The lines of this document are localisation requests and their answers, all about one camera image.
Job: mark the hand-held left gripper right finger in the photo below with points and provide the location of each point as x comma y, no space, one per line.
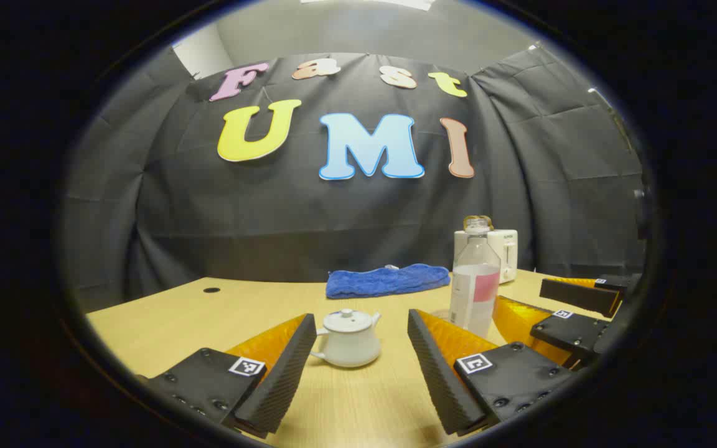
439,379

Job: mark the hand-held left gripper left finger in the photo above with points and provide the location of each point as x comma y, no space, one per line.
284,379

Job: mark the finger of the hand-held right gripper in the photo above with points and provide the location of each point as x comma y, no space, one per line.
573,336
576,297

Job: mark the white ceramic teacup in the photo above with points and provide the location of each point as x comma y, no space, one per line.
349,348

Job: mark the clear plastic water bottle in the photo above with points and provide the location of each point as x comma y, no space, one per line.
473,292

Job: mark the white toaster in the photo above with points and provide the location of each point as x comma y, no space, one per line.
508,255

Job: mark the blue towel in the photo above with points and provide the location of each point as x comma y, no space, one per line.
383,281

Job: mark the brown bread slice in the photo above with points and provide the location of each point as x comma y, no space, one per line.
488,222
470,221

